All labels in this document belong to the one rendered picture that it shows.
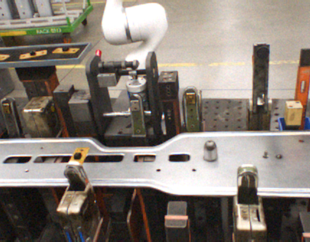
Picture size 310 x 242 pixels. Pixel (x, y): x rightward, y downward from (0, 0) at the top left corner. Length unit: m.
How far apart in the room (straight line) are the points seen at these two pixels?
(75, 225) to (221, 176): 0.33
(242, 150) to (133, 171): 0.27
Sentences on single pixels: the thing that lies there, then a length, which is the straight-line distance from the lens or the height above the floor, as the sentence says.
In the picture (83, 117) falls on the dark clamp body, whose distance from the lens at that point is 1.05.
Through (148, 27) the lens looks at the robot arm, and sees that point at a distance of 1.22.
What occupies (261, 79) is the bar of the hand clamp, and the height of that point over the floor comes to 1.13.
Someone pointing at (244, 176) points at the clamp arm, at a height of 1.11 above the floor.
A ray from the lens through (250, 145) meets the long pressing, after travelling 0.90.
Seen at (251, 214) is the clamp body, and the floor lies 1.04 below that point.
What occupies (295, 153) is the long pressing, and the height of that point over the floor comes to 1.00.
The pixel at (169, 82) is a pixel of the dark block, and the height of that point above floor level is 1.12.
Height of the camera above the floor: 1.55
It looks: 32 degrees down
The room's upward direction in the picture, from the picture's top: 9 degrees counter-clockwise
